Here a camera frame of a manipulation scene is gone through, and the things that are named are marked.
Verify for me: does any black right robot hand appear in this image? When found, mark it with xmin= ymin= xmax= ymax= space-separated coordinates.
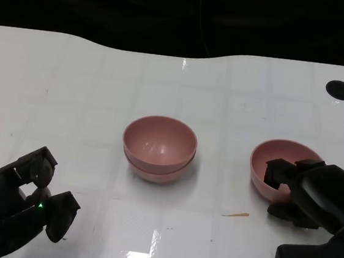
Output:
xmin=258 ymin=154 xmax=344 ymax=237

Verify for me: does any pink plastic bowl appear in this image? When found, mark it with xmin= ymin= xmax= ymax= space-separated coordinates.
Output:
xmin=246 ymin=136 xmax=327 ymax=208
xmin=119 ymin=112 xmax=201 ymax=174
xmin=122 ymin=150 xmax=195 ymax=188

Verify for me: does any thin orange sliver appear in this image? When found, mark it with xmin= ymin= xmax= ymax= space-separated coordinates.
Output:
xmin=221 ymin=210 xmax=250 ymax=219

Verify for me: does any black round table grommet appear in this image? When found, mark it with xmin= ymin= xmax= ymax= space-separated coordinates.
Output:
xmin=324 ymin=79 xmax=344 ymax=100

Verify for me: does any black backdrop curtain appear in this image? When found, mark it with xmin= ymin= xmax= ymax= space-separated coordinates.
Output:
xmin=0 ymin=0 xmax=344 ymax=74

